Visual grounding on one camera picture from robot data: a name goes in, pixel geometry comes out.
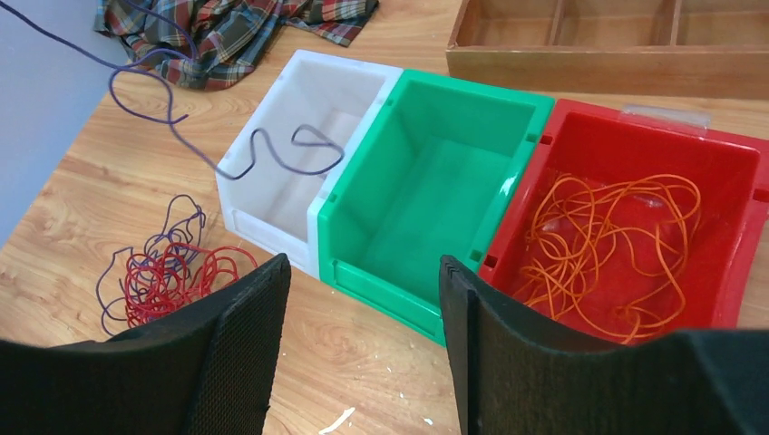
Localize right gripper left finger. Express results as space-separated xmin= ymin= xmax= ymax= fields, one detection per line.
xmin=1 ymin=254 xmax=291 ymax=434

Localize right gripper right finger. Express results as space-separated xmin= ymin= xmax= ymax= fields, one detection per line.
xmin=439 ymin=256 xmax=768 ymax=434

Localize orange wires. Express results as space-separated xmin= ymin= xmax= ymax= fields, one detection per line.
xmin=513 ymin=172 xmax=703 ymax=346

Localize red plastic bin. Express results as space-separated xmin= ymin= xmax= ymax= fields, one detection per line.
xmin=479 ymin=100 xmax=768 ymax=344

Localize green plastic bin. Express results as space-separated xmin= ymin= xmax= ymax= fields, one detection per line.
xmin=317 ymin=70 xmax=555 ymax=343

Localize white plastic bin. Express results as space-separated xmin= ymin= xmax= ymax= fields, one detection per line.
xmin=217 ymin=50 xmax=403 ymax=277

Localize plaid cloth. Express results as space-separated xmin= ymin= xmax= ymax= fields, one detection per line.
xmin=93 ymin=0 xmax=379 ymax=91

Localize wooden compartment tray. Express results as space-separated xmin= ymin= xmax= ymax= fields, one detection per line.
xmin=446 ymin=0 xmax=768 ymax=100

